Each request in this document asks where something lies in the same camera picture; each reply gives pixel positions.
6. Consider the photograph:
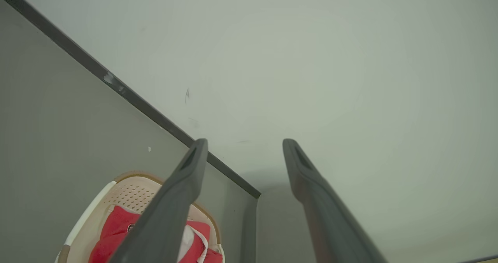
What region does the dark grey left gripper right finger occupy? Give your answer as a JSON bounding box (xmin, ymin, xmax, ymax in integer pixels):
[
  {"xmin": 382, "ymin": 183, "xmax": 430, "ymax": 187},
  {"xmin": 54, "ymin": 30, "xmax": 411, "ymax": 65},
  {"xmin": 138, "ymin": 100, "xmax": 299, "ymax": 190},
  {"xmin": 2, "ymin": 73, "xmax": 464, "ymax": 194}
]
[{"xmin": 283, "ymin": 139, "xmax": 388, "ymax": 263}]

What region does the cream plastic laundry basket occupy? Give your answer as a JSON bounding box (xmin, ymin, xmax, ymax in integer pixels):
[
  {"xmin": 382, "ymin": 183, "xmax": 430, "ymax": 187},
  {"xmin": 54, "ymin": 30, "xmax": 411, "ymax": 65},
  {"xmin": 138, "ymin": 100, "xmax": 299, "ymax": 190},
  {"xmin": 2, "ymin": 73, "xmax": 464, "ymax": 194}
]
[{"xmin": 54, "ymin": 171, "xmax": 226, "ymax": 263}]

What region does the dark grey wall baseboard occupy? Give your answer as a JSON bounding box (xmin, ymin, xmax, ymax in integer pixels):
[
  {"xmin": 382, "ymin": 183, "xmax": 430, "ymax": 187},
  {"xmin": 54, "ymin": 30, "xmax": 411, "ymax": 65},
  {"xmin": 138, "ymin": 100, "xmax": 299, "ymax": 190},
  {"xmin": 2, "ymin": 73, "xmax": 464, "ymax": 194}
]
[{"xmin": 0, "ymin": 0, "xmax": 261, "ymax": 199}]

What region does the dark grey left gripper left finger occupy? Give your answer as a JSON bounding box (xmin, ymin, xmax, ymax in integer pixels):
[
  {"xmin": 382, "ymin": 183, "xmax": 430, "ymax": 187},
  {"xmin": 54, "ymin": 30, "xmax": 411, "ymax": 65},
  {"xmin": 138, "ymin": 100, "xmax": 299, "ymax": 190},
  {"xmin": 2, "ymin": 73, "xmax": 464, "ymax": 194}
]
[{"xmin": 109, "ymin": 139, "xmax": 209, "ymax": 263}]

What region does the red and white garment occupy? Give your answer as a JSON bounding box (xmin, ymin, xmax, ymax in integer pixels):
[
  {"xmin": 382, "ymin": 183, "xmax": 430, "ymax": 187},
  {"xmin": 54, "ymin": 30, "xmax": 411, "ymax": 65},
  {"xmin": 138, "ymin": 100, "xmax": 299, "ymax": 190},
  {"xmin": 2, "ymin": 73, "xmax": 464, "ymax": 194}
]
[{"xmin": 89, "ymin": 205, "xmax": 223, "ymax": 263}]

